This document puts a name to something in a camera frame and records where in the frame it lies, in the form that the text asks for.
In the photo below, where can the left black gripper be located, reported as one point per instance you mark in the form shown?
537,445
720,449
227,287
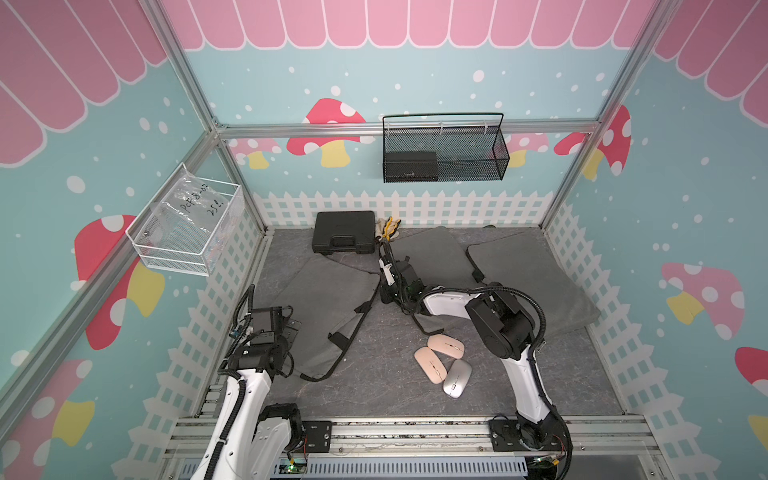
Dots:
289,333

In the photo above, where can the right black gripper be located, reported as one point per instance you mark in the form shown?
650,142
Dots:
384,290

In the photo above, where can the grey laptop bag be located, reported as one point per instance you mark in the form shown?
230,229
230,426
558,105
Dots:
437,258
329,300
525,262

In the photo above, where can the pink mouse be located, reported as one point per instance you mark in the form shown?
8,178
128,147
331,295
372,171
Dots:
446,345
431,365

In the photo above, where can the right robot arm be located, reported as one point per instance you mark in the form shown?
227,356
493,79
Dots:
510,324

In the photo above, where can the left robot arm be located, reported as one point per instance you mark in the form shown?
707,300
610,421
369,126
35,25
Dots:
250,437

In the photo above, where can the silver mouse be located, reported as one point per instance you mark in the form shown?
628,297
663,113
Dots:
457,378

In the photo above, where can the clear plastic bag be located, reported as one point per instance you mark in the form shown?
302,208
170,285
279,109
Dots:
194,217

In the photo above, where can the yellow black pliers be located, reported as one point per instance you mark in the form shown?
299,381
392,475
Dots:
387,229

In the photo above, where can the black plastic tool case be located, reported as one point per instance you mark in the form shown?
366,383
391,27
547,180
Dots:
344,231

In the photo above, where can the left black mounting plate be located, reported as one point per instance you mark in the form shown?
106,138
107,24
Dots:
316,437

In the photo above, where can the black mounting plate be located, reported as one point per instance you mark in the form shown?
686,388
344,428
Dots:
512,434
316,437

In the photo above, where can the black box in basket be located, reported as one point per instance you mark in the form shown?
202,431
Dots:
410,166

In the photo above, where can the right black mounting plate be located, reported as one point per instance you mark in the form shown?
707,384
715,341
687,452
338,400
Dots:
512,434

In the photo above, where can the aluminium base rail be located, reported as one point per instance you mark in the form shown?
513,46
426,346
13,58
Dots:
472,436

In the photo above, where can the black wire mesh basket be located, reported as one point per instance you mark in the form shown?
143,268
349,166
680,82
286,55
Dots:
469,146

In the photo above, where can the white wire basket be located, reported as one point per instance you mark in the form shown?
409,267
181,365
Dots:
170,260

